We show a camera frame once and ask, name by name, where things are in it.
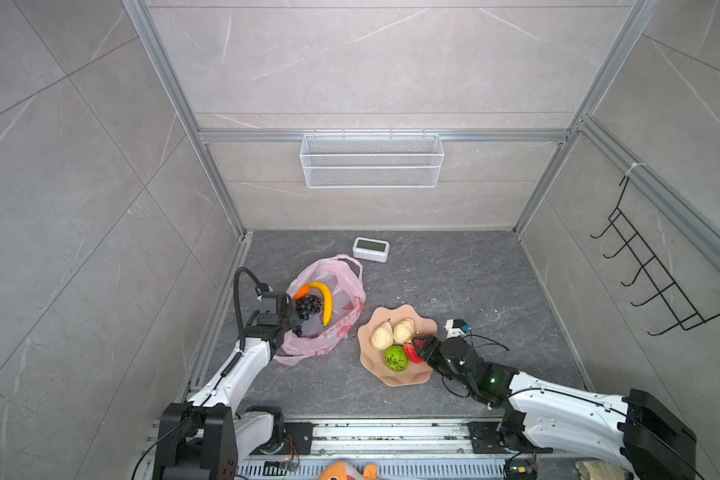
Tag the orange plush toy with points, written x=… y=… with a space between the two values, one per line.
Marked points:
x=343 y=470

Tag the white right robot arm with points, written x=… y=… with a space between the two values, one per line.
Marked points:
x=636 y=432

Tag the black wire hook rack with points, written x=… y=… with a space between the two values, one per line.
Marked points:
x=661 y=283

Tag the green fake apple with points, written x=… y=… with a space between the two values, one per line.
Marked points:
x=395 y=358

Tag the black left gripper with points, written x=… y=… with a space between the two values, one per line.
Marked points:
x=289 y=312

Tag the black fake grapes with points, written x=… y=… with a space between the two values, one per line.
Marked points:
x=309 y=309

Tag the white wire mesh basket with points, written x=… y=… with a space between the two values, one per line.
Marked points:
x=384 y=160

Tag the pink wavy plate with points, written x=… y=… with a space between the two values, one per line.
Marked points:
x=372 y=359

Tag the white digital clock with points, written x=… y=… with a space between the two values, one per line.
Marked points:
x=370 y=249

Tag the orange fake orange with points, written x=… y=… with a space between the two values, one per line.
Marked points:
x=303 y=291

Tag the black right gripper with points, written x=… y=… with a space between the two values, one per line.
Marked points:
x=427 y=347

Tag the pink plastic shopping bag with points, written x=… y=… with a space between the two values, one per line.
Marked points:
x=338 y=285

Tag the beige fake fruit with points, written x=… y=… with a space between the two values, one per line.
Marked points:
x=382 y=337

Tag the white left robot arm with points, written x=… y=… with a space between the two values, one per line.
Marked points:
x=204 y=437

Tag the yellow fake banana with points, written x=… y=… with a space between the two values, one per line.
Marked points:
x=327 y=301

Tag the red fake fruit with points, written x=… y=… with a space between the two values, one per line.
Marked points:
x=410 y=352

